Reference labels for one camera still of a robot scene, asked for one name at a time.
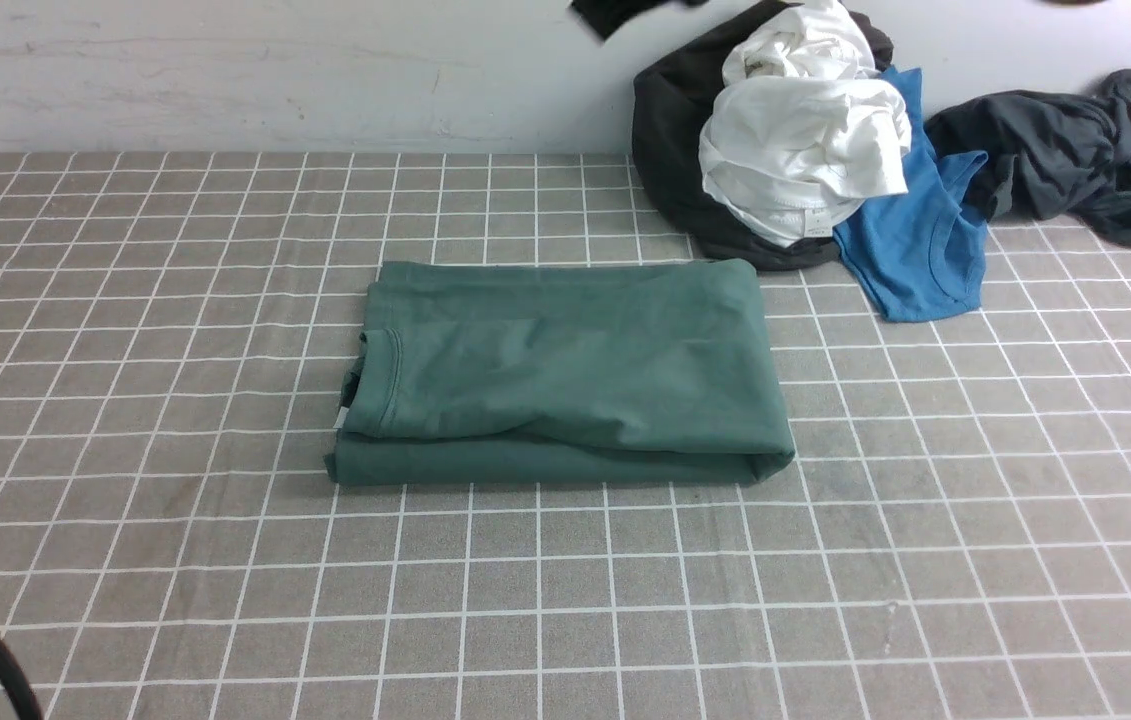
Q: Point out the green long-sleeved shirt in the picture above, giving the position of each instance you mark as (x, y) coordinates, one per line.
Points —
(521, 375)

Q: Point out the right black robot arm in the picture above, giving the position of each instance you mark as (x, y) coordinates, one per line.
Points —
(603, 18)

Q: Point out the white shirt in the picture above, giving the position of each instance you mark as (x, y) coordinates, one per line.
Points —
(805, 129)

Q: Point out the blue shirt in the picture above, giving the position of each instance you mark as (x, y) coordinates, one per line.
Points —
(919, 256)

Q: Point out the dark grey shirt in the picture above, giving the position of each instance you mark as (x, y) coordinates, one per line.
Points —
(1048, 155)

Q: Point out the black garment pile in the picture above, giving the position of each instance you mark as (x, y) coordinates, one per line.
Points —
(673, 100)

